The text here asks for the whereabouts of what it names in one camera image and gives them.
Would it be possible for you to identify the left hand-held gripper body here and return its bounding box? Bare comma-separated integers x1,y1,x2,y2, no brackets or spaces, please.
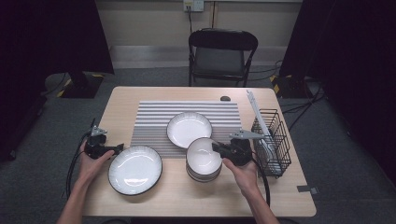
83,125,110,161

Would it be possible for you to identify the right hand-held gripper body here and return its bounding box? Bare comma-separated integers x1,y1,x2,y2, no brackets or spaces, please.
228,130,265,167

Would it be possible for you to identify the black wire cutlery basket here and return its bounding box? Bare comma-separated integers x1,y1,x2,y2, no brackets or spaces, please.
250,108,292,179

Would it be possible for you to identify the white bowl with dark rim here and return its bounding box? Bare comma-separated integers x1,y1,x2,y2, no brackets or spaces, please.
186,137,223,175
186,161,222,181
187,172,221,184

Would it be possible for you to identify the white plate with dark rim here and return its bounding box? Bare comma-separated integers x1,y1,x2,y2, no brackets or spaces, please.
166,111,214,149
107,145,163,197

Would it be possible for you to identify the person's left hand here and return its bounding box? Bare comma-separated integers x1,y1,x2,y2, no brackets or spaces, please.
75,140,116,188

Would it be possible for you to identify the person's right hand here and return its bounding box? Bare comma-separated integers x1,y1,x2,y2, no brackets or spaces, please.
222,158,260,195

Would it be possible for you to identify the grey striped placemat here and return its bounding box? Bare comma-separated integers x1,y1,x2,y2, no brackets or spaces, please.
130,100,248,160

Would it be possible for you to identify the black stand base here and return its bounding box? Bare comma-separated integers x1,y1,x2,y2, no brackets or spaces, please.
270,74,316,100
57,69,106,100

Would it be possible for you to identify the grey tape piece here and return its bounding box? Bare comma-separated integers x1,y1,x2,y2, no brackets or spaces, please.
296,185,319,196

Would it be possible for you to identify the black folding chair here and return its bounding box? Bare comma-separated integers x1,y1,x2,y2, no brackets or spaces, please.
188,27,260,88

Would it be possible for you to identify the black curtain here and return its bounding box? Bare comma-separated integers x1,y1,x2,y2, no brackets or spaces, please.
278,0,396,185
0,0,115,162

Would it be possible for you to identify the left hand-held gripper cable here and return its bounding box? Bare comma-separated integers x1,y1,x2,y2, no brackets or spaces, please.
65,132,92,200

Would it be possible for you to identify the black floor cable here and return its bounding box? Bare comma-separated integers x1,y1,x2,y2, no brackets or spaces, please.
281,81,326,132
248,59,284,82
40,73,68,97

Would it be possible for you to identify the thin wall conduit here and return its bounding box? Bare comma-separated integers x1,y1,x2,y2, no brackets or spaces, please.
210,1,217,30

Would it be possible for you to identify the black outlet cable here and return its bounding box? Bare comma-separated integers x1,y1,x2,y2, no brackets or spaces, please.
186,5,194,35

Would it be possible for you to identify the white wall outlet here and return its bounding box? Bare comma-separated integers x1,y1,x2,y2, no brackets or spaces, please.
182,0,205,13

